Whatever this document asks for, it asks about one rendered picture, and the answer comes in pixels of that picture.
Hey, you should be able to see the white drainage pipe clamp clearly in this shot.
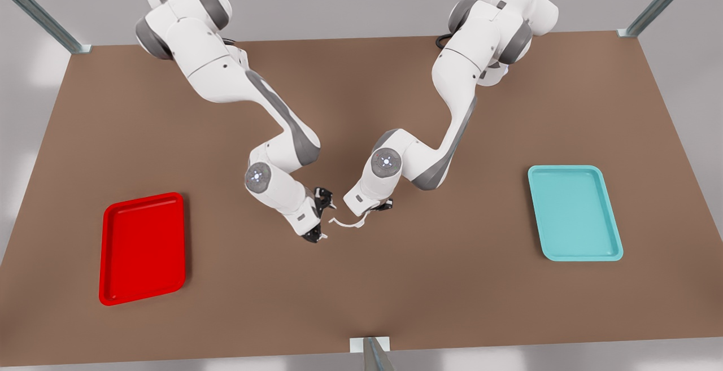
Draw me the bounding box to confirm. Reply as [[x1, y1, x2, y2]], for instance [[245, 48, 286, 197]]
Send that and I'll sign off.
[[328, 212, 369, 229]]

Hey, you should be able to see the red rectangular tray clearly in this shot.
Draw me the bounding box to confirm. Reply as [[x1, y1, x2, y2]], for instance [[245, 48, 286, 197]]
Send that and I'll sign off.
[[99, 192, 186, 307]]

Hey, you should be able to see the teal rectangular tray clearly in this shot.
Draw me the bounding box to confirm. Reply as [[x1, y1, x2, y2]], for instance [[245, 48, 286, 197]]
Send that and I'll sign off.
[[528, 165, 624, 262]]

